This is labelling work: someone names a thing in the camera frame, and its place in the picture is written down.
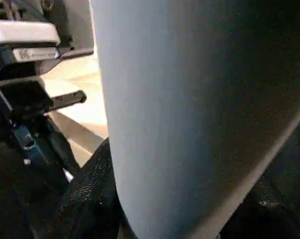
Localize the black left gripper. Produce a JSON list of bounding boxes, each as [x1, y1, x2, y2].
[[0, 44, 94, 167]]

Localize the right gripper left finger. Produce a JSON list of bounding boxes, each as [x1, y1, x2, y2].
[[44, 138, 127, 239]]

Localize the black work mat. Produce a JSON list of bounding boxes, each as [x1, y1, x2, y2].
[[0, 107, 300, 239]]

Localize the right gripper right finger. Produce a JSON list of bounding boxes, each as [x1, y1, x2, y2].
[[219, 174, 300, 239]]

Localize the white plastic table top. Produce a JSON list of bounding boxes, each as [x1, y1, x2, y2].
[[40, 55, 111, 167]]

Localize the white plastic table leg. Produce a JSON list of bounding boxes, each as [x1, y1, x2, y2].
[[89, 0, 300, 239]]

